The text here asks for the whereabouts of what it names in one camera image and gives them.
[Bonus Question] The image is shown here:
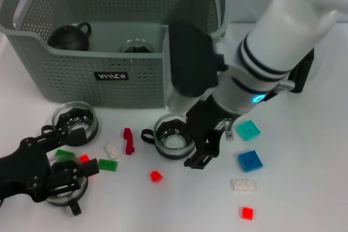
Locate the teal square toy plate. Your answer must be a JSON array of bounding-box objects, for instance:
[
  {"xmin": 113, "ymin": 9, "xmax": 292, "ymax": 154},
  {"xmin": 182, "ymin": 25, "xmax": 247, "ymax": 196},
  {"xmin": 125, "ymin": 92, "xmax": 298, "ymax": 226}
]
[{"xmin": 235, "ymin": 120, "xmax": 262, "ymax": 142}]

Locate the glass teapot black handle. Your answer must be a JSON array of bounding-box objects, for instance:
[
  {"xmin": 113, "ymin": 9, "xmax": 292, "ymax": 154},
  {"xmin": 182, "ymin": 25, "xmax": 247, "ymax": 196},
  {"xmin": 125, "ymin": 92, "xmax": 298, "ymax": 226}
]
[{"xmin": 288, "ymin": 47, "xmax": 327, "ymax": 95}]

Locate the grey perforated storage bin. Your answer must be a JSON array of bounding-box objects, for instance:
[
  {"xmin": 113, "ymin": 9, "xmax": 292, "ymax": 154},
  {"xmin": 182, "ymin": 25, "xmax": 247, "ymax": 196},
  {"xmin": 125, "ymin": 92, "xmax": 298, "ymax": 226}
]
[{"xmin": 0, "ymin": 0, "xmax": 232, "ymax": 109}]

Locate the silver cable connector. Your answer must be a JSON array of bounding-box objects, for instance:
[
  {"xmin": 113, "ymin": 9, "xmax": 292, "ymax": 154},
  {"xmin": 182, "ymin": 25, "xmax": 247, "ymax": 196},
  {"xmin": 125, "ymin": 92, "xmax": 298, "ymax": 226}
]
[{"xmin": 222, "ymin": 117, "xmax": 235, "ymax": 142}]

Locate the white toy brick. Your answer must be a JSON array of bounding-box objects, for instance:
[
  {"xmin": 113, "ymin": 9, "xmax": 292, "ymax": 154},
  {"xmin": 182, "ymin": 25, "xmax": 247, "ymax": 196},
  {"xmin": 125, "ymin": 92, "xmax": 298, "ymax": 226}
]
[
  {"xmin": 230, "ymin": 179, "xmax": 258, "ymax": 193},
  {"xmin": 103, "ymin": 142, "xmax": 122, "ymax": 161}
]

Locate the black clay teapot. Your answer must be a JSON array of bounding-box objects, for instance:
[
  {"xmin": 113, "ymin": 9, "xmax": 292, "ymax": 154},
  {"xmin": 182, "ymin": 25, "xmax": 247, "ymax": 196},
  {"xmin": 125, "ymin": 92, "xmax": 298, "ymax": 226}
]
[{"xmin": 47, "ymin": 22, "xmax": 92, "ymax": 52}]

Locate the long red toy brick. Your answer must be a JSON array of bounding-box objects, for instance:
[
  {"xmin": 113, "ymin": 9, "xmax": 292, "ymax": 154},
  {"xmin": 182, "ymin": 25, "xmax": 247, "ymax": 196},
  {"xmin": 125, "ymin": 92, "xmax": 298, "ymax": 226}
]
[{"xmin": 78, "ymin": 154, "xmax": 96, "ymax": 179}]

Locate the dark red curved toy piece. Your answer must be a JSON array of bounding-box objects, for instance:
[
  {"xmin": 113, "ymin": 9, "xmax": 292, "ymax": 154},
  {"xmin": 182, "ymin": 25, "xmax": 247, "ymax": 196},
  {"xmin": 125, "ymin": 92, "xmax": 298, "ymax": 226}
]
[{"xmin": 121, "ymin": 128, "xmax": 135, "ymax": 156}]

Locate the red square toy brick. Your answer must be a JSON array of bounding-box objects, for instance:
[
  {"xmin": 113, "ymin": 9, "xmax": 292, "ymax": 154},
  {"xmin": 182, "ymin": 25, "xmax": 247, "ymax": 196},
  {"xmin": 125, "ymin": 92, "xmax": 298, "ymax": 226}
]
[{"xmin": 238, "ymin": 206, "xmax": 257, "ymax": 221}]

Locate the blue square toy plate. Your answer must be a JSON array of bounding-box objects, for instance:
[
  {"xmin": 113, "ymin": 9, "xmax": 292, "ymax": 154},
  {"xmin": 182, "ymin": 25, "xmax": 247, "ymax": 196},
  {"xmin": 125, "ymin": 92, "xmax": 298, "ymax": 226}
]
[{"xmin": 237, "ymin": 149, "xmax": 264, "ymax": 174}]

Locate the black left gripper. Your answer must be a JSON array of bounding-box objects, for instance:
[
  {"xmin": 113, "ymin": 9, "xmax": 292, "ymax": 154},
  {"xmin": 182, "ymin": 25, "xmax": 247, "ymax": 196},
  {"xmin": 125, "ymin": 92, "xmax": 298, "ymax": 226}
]
[{"xmin": 0, "ymin": 126, "xmax": 100, "ymax": 203}]

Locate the red sloped toy brick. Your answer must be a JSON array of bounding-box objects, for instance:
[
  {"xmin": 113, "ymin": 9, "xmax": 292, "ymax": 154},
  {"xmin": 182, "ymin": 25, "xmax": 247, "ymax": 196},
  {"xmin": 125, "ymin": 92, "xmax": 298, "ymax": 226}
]
[{"xmin": 150, "ymin": 171, "xmax": 164, "ymax": 183}]

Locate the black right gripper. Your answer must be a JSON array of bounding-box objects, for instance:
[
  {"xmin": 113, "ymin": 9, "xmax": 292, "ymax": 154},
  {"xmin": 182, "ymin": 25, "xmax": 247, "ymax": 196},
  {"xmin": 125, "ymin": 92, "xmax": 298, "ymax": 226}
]
[{"xmin": 184, "ymin": 95, "xmax": 240, "ymax": 170}]

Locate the green toy brick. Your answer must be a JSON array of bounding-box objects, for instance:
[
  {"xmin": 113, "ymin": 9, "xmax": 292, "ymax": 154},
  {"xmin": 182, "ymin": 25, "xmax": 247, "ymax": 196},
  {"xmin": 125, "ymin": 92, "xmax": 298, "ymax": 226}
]
[
  {"xmin": 97, "ymin": 159, "xmax": 120, "ymax": 173},
  {"xmin": 55, "ymin": 149, "xmax": 77, "ymax": 162}
]

